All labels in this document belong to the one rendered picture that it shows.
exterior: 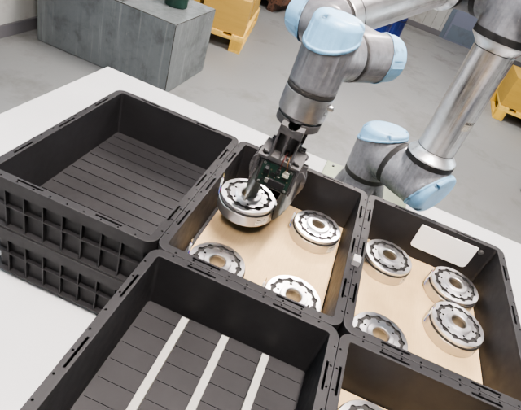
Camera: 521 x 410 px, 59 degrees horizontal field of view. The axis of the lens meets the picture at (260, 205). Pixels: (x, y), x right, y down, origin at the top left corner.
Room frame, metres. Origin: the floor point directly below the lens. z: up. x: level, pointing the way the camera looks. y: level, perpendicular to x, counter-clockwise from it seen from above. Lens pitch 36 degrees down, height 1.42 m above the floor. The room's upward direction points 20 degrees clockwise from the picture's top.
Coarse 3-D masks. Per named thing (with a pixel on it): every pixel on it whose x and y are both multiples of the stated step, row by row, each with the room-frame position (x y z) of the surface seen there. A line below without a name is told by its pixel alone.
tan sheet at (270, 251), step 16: (288, 208) 0.84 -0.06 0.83; (208, 224) 0.69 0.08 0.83; (224, 224) 0.71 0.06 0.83; (272, 224) 0.77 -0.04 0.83; (288, 224) 0.79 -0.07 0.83; (208, 240) 0.65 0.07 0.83; (224, 240) 0.66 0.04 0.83; (240, 240) 0.68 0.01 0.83; (256, 240) 0.70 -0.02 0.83; (272, 240) 0.71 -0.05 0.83; (288, 240) 0.73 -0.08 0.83; (256, 256) 0.65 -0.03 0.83; (272, 256) 0.67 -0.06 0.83; (288, 256) 0.68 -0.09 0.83; (304, 256) 0.70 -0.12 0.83; (320, 256) 0.72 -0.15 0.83; (256, 272) 0.61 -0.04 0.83; (272, 272) 0.63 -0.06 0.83; (288, 272) 0.64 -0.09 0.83; (304, 272) 0.66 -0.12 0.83; (320, 272) 0.67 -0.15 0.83; (320, 288) 0.63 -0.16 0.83
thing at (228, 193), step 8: (224, 184) 0.68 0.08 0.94; (232, 184) 0.70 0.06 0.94; (240, 184) 0.70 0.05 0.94; (224, 192) 0.66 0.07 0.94; (232, 192) 0.67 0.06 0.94; (264, 192) 0.71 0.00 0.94; (224, 200) 0.64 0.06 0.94; (232, 200) 0.65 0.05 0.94; (240, 200) 0.65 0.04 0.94; (264, 200) 0.68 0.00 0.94; (272, 200) 0.69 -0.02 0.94; (240, 208) 0.63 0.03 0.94; (248, 208) 0.64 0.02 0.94; (256, 208) 0.65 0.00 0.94; (264, 208) 0.66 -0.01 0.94; (272, 208) 0.66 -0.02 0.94
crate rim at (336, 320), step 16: (240, 144) 0.86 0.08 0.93; (224, 160) 0.78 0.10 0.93; (320, 176) 0.85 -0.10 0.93; (208, 192) 0.66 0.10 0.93; (192, 208) 0.60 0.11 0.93; (176, 224) 0.55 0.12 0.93; (160, 240) 0.50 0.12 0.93; (352, 240) 0.67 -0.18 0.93; (192, 256) 0.49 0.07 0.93; (224, 272) 0.49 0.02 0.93; (256, 288) 0.48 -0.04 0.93; (288, 304) 0.47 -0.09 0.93; (336, 304) 0.50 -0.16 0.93; (320, 320) 0.46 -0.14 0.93; (336, 320) 0.47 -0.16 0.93
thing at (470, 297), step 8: (440, 272) 0.77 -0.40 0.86; (448, 272) 0.78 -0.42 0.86; (456, 272) 0.79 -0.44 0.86; (432, 280) 0.73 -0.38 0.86; (440, 280) 0.74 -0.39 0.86; (464, 280) 0.77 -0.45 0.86; (440, 288) 0.71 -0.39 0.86; (448, 288) 0.72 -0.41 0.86; (472, 288) 0.76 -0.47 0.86; (448, 296) 0.70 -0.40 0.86; (456, 296) 0.71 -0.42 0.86; (464, 296) 0.72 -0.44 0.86; (472, 296) 0.73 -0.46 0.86; (464, 304) 0.69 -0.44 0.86; (472, 304) 0.70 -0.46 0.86
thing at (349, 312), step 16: (368, 208) 0.79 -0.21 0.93; (400, 208) 0.84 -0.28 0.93; (368, 224) 0.74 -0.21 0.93; (432, 224) 0.83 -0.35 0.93; (480, 240) 0.83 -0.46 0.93; (352, 272) 0.59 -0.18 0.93; (352, 288) 0.55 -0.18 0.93; (352, 304) 0.51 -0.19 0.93; (512, 304) 0.65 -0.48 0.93; (352, 320) 0.48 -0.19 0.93; (512, 320) 0.61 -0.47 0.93; (368, 336) 0.46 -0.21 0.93; (400, 352) 0.45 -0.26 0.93; (432, 368) 0.45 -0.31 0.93; (464, 384) 0.44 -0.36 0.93; (480, 384) 0.45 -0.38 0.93; (512, 400) 0.44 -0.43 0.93
